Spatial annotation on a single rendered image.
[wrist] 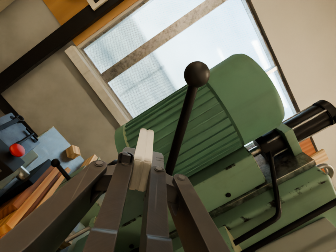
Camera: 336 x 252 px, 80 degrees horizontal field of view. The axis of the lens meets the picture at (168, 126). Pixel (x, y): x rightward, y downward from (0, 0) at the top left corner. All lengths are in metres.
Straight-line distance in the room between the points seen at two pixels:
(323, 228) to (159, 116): 0.39
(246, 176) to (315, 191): 0.13
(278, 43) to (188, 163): 1.64
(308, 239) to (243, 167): 0.18
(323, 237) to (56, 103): 1.86
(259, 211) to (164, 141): 0.24
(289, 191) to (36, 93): 1.89
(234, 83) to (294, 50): 1.63
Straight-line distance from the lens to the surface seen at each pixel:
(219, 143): 0.39
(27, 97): 2.07
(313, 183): 0.49
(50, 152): 0.77
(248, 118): 0.38
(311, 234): 0.53
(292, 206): 0.49
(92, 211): 0.54
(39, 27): 1.96
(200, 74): 0.27
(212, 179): 0.44
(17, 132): 0.58
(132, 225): 0.50
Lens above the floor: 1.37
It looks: 9 degrees down
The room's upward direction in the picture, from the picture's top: 58 degrees clockwise
